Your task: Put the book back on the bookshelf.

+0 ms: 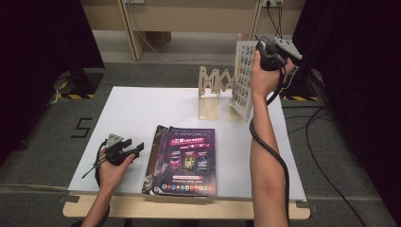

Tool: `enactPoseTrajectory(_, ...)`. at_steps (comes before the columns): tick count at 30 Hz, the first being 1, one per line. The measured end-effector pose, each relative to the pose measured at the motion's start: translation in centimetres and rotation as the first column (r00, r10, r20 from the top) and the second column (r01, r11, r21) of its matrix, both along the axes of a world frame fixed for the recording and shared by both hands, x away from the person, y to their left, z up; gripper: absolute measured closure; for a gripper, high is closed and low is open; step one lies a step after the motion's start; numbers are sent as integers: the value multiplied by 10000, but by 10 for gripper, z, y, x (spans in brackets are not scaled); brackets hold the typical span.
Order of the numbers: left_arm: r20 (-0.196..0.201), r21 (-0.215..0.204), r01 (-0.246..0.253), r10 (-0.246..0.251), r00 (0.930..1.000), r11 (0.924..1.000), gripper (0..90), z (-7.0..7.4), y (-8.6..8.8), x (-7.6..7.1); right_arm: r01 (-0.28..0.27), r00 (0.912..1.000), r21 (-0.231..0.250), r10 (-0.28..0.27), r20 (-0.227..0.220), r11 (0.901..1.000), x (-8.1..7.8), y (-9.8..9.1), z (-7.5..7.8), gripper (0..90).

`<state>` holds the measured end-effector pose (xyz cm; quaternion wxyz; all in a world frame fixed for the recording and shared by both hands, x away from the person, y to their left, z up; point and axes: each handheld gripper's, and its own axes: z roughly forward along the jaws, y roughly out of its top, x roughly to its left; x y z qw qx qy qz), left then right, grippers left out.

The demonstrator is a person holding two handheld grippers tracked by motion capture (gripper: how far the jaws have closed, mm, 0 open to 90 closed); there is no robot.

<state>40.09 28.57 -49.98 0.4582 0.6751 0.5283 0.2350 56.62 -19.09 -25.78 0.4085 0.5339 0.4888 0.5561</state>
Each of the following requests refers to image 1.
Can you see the wooden expanding book rack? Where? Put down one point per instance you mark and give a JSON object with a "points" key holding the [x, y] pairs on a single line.
{"points": [[211, 85]]}

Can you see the person's right hand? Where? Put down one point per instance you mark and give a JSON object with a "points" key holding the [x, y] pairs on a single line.
{"points": [[263, 82]]}

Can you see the person's left hand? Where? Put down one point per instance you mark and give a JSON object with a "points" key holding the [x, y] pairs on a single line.
{"points": [[112, 176]]}

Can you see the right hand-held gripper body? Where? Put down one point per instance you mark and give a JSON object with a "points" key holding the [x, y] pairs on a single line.
{"points": [[271, 60]]}

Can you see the white magazine with picture grid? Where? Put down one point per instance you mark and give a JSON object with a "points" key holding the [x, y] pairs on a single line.
{"points": [[242, 82]]}

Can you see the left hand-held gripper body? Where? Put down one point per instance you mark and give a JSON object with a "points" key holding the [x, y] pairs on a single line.
{"points": [[115, 154]]}

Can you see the black curtain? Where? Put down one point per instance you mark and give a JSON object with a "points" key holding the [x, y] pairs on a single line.
{"points": [[38, 63], [362, 63]]}

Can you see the white wall socket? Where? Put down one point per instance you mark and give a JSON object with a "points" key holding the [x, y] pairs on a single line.
{"points": [[272, 2]]}

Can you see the beige wooden desk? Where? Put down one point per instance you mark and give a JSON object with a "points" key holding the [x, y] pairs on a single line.
{"points": [[189, 15]]}

